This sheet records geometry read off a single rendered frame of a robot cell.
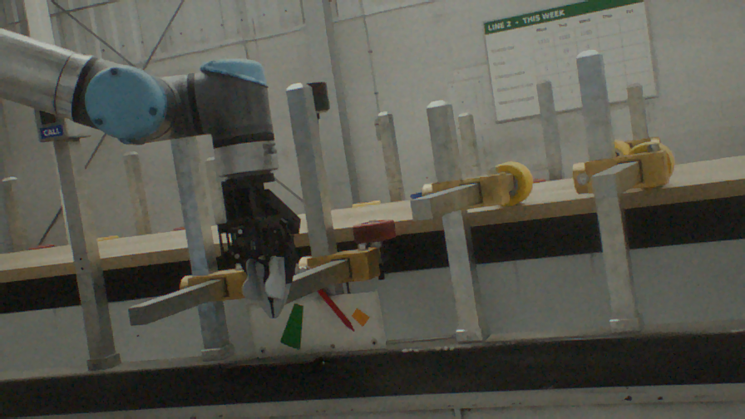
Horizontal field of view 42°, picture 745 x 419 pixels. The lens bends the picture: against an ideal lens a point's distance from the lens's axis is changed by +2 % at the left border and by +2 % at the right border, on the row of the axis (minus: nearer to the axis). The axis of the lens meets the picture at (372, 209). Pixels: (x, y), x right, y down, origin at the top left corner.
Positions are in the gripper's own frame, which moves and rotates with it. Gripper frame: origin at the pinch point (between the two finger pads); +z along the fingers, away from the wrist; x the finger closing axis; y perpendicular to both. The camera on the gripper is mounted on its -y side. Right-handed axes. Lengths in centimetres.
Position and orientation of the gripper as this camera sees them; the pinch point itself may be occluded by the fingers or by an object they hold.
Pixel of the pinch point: (276, 308)
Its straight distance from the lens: 143.5
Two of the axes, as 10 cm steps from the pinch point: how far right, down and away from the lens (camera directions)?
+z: 1.4, 9.9, 0.3
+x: 9.1, -1.2, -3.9
